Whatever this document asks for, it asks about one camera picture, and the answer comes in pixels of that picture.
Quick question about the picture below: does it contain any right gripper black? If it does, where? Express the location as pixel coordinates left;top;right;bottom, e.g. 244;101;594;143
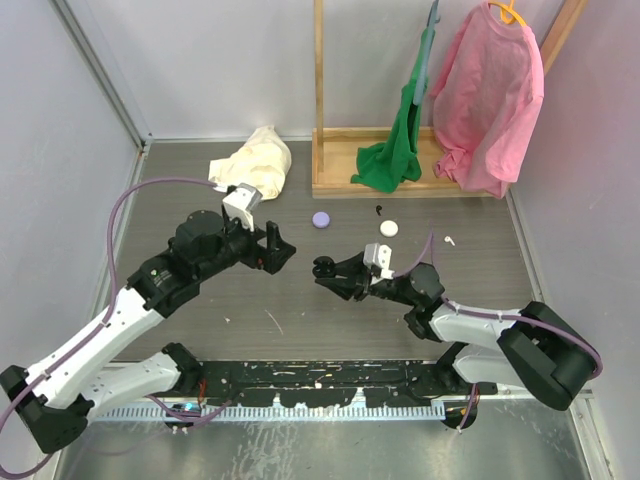
315;250;418;307

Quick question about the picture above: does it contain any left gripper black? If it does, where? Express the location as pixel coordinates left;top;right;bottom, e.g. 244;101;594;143
196;209;294;281

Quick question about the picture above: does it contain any cream cloth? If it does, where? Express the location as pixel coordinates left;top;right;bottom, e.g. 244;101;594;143
208;125;292;200

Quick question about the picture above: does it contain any purple earbud charging case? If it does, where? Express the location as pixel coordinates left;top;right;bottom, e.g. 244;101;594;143
312;211;331;229

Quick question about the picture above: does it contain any blue hanger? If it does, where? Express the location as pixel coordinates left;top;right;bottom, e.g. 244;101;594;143
412;0;440;106

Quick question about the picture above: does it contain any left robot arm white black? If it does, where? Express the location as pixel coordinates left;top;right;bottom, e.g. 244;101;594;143
1;210;296;454

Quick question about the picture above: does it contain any black earbud charging case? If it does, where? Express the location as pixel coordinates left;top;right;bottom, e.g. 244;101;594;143
312;256;336;279

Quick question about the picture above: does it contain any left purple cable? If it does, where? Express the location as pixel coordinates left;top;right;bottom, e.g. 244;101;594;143
0;177;236;476

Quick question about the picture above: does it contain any purple cable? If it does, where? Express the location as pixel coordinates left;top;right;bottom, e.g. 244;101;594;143
392;224;604;436
0;177;236;476

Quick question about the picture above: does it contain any green shirt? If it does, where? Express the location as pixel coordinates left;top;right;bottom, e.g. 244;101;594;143
350;29;427;194

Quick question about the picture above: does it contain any white earbud charging case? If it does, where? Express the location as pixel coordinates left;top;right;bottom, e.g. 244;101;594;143
379;220;399;238

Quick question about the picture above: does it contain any white cable duct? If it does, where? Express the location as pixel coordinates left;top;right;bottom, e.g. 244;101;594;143
95;401;446;423

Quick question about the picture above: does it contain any orange hanger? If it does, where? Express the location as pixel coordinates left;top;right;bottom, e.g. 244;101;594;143
488;0;527;27

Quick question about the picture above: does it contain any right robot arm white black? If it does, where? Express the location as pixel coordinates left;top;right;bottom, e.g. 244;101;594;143
312;248;603;411

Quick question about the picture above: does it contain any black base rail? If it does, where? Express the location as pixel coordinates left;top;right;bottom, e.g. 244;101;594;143
142;358;496;409

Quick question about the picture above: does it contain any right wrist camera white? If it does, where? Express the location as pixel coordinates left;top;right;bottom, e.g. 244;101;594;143
363;243;393;280

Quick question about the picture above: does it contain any pink shirt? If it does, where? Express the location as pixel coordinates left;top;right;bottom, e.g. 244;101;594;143
430;2;544;198

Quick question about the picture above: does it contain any wooden clothes rack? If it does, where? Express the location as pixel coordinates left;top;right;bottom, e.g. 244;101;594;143
311;0;587;199

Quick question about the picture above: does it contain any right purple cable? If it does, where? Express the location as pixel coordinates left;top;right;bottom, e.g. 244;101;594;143
392;224;604;436

